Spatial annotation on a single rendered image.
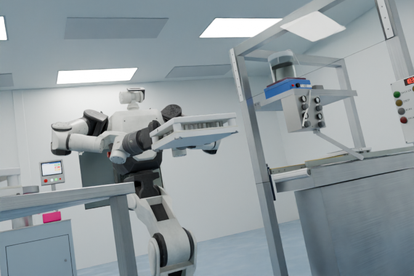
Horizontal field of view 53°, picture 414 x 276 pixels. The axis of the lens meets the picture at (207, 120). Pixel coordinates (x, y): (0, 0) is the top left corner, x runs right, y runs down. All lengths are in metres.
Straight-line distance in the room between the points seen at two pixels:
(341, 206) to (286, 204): 5.64
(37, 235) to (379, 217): 2.89
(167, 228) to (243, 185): 5.98
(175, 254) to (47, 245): 2.50
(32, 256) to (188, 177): 3.81
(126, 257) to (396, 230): 2.08
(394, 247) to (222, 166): 5.04
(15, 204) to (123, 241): 0.36
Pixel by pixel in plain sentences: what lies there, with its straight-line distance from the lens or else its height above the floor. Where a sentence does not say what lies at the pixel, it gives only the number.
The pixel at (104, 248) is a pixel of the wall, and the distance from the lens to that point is 6.98.
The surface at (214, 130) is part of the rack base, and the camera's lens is 1.42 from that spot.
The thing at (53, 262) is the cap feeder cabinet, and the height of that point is 0.41.
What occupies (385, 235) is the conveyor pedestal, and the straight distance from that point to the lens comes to 2.92.
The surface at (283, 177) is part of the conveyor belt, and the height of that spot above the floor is 0.77.
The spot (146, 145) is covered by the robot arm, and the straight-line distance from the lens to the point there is 1.63.
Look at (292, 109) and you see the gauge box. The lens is 2.35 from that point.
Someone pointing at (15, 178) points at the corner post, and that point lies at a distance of 1.16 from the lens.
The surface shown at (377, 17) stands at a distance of 2.02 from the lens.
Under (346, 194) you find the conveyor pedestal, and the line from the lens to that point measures 2.63.
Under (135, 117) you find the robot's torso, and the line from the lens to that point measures 2.03.
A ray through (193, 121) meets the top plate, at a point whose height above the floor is 1.00.
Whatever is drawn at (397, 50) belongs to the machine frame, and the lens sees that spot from 1.96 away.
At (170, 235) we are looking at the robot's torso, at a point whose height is 0.61.
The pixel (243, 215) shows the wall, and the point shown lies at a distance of 7.73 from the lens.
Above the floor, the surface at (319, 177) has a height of 0.74.
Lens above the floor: 0.75
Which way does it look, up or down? 10 degrees up
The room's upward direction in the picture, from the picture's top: 10 degrees counter-clockwise
